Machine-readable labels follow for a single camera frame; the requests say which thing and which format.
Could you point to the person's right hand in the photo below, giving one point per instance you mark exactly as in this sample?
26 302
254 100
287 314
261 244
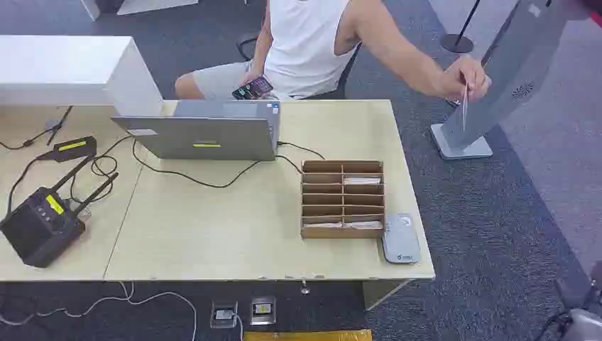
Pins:
253 73

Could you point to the person's left hand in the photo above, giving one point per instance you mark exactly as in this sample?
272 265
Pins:
463 73

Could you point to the black smartphone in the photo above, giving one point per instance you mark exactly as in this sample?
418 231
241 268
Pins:
256 88

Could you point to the white card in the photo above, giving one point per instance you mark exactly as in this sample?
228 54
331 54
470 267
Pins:
324 225
465 110
362 180
364 225

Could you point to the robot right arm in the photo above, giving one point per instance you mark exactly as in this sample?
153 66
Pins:
585 327

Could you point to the grey kiosk stand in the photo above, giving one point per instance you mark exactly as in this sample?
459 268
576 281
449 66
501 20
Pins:
508 70

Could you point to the person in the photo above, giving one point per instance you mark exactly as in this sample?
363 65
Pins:
305 42

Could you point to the grey laptop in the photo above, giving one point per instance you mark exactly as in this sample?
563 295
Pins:
211 139

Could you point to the white furniture panel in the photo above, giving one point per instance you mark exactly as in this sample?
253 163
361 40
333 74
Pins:
155 4

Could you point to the white card in slot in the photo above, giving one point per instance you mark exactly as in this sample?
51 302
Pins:
362 180
364 225
324 225

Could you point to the pale wooden desk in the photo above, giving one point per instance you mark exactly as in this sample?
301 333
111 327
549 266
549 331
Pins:
211 226

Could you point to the wooden card box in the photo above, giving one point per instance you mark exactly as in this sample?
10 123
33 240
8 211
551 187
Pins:
312 232

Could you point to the white cabinet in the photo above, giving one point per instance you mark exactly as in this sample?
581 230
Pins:
66 66

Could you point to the black power adapter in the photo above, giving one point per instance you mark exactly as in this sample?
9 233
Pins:
70 148

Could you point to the desk drawer key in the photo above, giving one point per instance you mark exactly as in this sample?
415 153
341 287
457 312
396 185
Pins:
304 288

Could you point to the steel floor socket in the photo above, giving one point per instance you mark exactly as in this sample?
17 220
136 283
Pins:
263 310

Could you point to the open floor socket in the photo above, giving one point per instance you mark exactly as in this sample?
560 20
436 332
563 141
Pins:
223 315

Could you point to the black router with antennas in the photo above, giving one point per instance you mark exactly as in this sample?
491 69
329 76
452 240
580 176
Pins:
37 230

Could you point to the yellow sheet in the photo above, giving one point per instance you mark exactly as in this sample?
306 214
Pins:
305 336

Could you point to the black stanchion post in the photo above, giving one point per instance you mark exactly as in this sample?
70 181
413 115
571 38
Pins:
456 43

